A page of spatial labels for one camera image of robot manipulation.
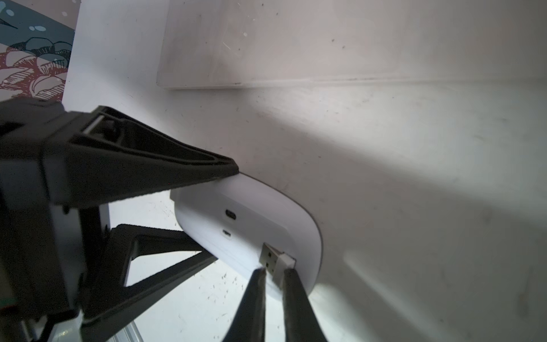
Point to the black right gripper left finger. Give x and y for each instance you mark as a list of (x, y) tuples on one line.
[(249, 320)]

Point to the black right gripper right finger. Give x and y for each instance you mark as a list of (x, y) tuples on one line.
[(300, 321)]

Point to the white wireless mouse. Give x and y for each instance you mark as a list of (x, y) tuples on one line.
[(239, 220)]

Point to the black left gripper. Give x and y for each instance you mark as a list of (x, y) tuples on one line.
[(54, 163)]

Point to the silver USB mouse receiver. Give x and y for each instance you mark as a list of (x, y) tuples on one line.
[(276, 263)]

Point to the silver laptop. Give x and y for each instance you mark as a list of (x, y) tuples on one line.
[(245, 44)]

